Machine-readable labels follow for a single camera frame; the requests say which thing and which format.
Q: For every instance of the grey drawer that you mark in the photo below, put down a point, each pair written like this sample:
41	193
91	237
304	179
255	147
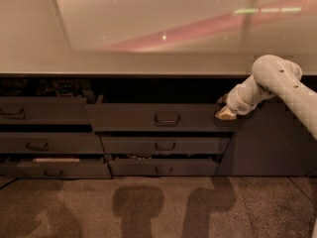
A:
84	169
163	168
43	111
165	145
154	117
50	143

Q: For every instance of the white object in bottom drawer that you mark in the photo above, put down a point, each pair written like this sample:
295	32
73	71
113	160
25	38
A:
56	160

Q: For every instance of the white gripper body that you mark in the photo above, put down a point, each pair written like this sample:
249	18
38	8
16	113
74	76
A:
238	102

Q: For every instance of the dark items in left drawer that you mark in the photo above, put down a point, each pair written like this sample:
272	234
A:
39	87

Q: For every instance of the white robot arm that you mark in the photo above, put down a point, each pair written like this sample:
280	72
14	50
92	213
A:
274	150

